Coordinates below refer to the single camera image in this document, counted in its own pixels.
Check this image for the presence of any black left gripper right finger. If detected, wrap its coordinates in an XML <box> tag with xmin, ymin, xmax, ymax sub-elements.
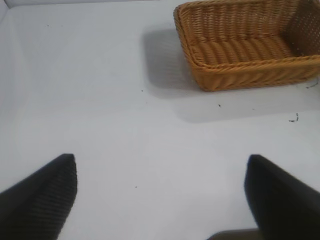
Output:
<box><xmin>243</xmin><ymin>154</ymin><xmax>320</xmax><ymax>240</ymax></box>

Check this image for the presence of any brown woven wicker basket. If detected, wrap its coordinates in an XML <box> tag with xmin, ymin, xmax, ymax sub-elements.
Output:
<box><xmin>173</xmin><ymin>0</ymin><xmax>320</xmax><ymax>92</ymax></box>

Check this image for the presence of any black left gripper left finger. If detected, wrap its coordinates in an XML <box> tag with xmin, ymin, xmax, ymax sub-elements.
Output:
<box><xmin>0</xmin><ymin>153</ymin><xmax>78</xmax><ymax>240</ymax></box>

